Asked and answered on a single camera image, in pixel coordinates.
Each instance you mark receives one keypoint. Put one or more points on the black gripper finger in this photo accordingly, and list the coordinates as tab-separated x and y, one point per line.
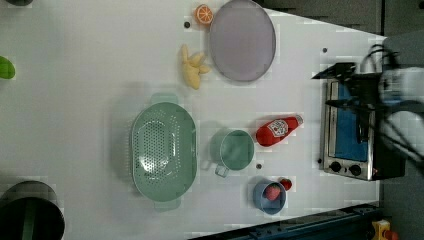
339	71
342	104

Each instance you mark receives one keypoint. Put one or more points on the green mug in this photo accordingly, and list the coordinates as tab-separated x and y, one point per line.
232	150

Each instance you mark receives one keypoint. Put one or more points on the red strawberry toy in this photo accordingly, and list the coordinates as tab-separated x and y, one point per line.
286	183

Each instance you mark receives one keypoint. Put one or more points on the black round bin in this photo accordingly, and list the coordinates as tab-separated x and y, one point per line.
30	211

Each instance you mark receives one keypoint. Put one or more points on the yellow orange toy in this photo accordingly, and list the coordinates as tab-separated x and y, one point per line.
383	231

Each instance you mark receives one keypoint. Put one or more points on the orange slice toy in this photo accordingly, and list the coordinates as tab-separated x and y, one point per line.
203	15

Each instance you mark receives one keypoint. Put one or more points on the silver toaster oven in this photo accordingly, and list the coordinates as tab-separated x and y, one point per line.
352	148

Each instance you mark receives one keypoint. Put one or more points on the red ketchup bottle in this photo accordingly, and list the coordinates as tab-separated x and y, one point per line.
277	130

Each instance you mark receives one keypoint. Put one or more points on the green colander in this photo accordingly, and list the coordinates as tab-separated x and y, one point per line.
163	146

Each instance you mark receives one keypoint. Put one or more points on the grey round plate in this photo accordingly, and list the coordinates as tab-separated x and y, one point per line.
242	40

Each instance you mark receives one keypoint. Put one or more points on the yellow peeled banana toy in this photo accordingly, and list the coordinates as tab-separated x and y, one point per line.
193	67

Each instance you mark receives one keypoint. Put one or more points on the strawberry toy in bowl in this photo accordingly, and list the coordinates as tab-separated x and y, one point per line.
272	192

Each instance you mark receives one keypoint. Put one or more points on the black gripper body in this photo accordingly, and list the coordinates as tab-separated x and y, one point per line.
364	92

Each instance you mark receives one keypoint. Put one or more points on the blue bowl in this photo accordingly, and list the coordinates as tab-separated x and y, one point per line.
263	204

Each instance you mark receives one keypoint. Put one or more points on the green marker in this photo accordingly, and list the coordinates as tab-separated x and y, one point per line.
7	69

